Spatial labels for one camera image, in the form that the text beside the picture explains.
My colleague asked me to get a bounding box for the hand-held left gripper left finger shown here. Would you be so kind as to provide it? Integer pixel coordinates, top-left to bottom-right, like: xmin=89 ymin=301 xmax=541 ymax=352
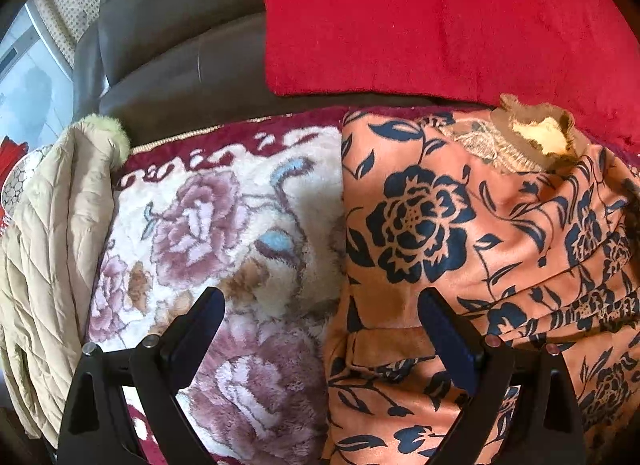
xmin=56 ymin=287 xmax=227 ymax=465

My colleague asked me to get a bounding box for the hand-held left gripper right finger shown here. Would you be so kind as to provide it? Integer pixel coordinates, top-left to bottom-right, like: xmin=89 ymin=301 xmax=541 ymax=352
xmin=417 ymin=287 xmax=586 ymax=465

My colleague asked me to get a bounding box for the orange floral print garment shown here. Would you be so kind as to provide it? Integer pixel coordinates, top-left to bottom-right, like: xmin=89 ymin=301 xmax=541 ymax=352
xmin=321 ymin=94 xmax=640 ymax=465

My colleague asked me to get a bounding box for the floral plush blanket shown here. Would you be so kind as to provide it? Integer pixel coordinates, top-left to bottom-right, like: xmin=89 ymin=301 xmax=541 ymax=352
xmin=84 ymin=105 xmax=353 ymax=465

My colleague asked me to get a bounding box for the beige quilted jacket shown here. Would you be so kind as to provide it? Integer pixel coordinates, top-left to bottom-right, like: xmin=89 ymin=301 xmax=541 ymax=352
xmin=0 ymin=114 xmax=132 ymax=449

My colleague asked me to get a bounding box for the white patterned cloth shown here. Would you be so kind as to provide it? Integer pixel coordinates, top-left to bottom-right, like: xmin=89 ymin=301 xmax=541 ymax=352
xmin=0 ymin=144 xmax=53 ymax=218

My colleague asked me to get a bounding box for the red and white bag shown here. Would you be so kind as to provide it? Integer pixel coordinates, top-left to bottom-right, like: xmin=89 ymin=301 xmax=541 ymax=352
xmin=0 ymin=135 xmax=31 ymax=238

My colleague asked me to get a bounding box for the grey sofa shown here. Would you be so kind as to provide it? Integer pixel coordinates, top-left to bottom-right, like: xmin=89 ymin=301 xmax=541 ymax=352
xmin=74 ymin=0 xmax=451 ymax=147

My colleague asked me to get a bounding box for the window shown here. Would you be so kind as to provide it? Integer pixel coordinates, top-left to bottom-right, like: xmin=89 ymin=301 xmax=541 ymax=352
xmin=0 ymin=0 xmax=77 ymax=146

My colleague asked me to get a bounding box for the red cushion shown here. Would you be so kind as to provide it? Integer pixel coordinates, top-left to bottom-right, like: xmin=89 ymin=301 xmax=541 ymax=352
xmin=256 ymin=0 xmax=640 ymax=156

